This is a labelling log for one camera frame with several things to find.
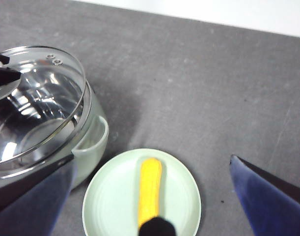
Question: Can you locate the glass lid with green knob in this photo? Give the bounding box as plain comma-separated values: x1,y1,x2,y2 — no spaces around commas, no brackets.
0,45,88,179

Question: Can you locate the green electric steamer pot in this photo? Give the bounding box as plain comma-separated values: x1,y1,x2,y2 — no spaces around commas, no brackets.
0,78,109,195

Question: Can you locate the yellow corn cob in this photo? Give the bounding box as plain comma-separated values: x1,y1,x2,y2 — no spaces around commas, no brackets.
137,157,163,228

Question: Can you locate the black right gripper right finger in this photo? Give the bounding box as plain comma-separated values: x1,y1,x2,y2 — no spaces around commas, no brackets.
229,154,300,236

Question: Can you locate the green round plate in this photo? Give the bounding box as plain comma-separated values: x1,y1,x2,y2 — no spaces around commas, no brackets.
82,147,202,236

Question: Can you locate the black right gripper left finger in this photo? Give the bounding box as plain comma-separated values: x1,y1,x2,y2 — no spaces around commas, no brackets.
0,153,76,236

